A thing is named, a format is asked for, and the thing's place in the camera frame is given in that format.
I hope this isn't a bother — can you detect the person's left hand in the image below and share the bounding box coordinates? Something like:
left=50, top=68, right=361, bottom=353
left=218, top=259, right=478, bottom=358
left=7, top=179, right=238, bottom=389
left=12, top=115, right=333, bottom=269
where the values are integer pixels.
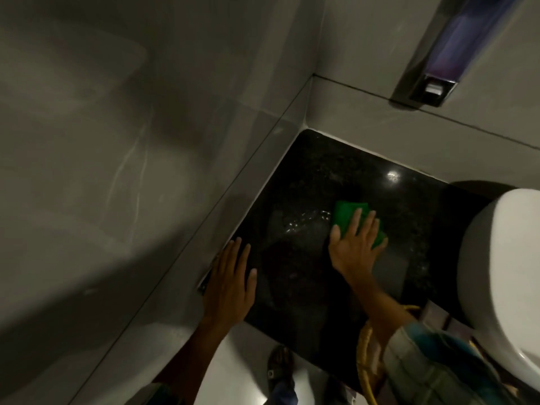
left=198, top=237, right=258, bottom=329

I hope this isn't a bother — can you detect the person's right hand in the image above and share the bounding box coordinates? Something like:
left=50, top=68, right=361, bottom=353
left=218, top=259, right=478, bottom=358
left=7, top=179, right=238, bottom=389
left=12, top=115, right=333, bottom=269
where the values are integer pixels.
left=328, top=208, right=389, bottom=284

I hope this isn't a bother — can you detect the green scrub pad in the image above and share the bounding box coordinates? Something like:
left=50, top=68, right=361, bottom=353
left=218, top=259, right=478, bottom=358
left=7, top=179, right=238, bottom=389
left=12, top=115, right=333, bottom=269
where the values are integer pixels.
left=332, top=201, right=387, bottom=249

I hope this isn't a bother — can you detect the person's right forearm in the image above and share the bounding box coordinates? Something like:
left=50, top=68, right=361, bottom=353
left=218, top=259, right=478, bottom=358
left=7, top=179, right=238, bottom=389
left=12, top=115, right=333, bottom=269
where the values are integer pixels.
left=347, top=272, right=422, bottom=348

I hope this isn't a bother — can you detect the person's left forearm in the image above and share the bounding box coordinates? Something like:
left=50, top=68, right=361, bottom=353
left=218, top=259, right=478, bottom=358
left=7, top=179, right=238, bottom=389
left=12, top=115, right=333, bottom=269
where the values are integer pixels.
left=153, top=318, right=230, bottom=405

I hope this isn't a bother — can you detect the dark sandal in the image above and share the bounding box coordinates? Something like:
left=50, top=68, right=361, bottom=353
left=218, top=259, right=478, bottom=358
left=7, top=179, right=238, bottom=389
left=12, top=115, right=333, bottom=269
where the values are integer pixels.
left=266, top=345, right=296, bottom=396

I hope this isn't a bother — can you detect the blue jeans leg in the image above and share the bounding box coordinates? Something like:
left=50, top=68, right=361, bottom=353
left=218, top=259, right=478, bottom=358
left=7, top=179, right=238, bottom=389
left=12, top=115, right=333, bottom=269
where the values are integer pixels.
left=263, top=386, right=301, bottom=405

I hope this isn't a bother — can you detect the white ceramic wash basin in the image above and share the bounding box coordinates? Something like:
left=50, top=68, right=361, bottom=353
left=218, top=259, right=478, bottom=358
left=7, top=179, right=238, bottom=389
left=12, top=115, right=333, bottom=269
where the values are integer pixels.
left=457, top=188, right=540, bottom=393

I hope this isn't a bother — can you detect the plaid shirt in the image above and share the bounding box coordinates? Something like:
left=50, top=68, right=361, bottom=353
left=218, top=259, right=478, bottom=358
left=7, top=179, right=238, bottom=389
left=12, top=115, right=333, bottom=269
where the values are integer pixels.
left=125, top=320, right=523, bottom=405

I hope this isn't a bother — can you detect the yellow hose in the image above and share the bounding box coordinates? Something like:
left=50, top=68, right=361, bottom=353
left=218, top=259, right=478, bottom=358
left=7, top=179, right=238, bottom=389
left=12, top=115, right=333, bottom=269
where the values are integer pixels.
left=356, top=305, right=422, bottom=405

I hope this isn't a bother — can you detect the chrome wall soap dispenser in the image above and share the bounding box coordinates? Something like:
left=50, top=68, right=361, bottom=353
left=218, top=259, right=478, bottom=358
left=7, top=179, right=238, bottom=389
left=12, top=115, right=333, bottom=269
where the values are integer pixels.
left=390, top=0, right=525, bottom=110

